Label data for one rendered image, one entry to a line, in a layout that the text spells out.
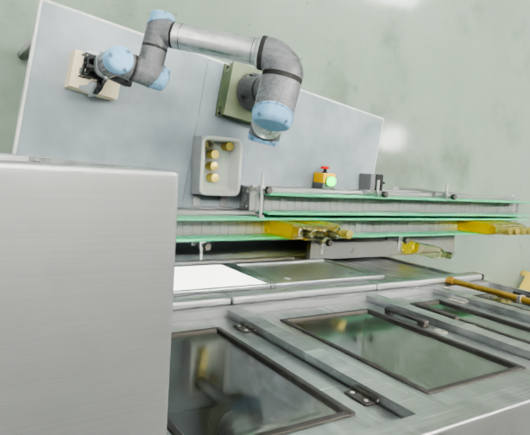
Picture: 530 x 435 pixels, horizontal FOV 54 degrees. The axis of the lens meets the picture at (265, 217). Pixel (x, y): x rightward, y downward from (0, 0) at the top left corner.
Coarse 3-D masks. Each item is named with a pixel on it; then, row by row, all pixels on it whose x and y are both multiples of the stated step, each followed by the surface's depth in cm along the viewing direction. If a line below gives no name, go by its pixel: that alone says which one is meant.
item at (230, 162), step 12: (204, 144) 194; (216, 144) 205; (240, 144) 203; (204, 156) 195; (228, 156) 208; (240, 156) 203; (204, 168) 203; (228, 168) 209; (240, 168) 204; (204, 180) 204; (228, 180) 209; (240, 180) 204; (204, 192) 197; (216, 192) 199; (228, 192) 203
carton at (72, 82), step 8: (72, 56) 171; (80, 56) 169; (72, 64) 169; (80, 64) 169; (72, 72) 168; (72, 80) 168; (80, 80) 170; (88, 80) 171; (96, 80) 173; (72, 88) 173; (104, 88) 174; (112, 88) 176; (96, 96) 179; (104, 96) 176; (112, 96) 176
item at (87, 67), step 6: (84, 54) 162; (90, 54) 160; (84, 60) 159; (90, 60) 155; (84, 66) 160; (90, 66) 154; (84, 72) 161; (90, 72) 160; (96, 72) 156; (84, 78) 164; (90, 78) 162; (96, 78) 161; (102, 78) 163
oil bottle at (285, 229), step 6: (270, 222) 204; (276, 222) 201; (282, 222) 198; (288, 222) 199; (264, 228) 208; (270, 228) 204; (276, 228) 201; (282, 228) 197; (288, 228) 194; (294, 228) 191; (300, 228) 192; (276, 234) 201; (282, 234) 197; (288, 234) 194; (294, 234) 191
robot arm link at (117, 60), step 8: (112, 48) 143; (120, 48) 143; (104, 56) 144; (112, 56) 142; (120, 56) 143; (128, 56) 145; (104, 64) 145; (112, 64) 143; (120, 64) 144; (128, 64) 145; (104, 72) 150; (112, 72) 146; (120, 72) 145; (128, 72) 148
